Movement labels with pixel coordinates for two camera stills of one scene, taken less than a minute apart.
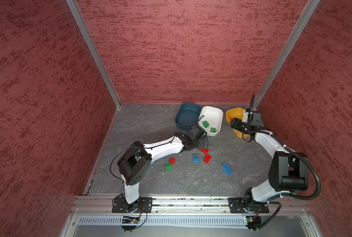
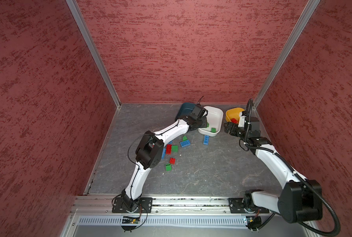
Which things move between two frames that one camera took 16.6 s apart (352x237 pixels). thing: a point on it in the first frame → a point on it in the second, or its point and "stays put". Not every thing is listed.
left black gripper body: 195,142 → 201,122
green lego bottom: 168,167 stays put
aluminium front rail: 175,206 stays put
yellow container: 233,113 stays put
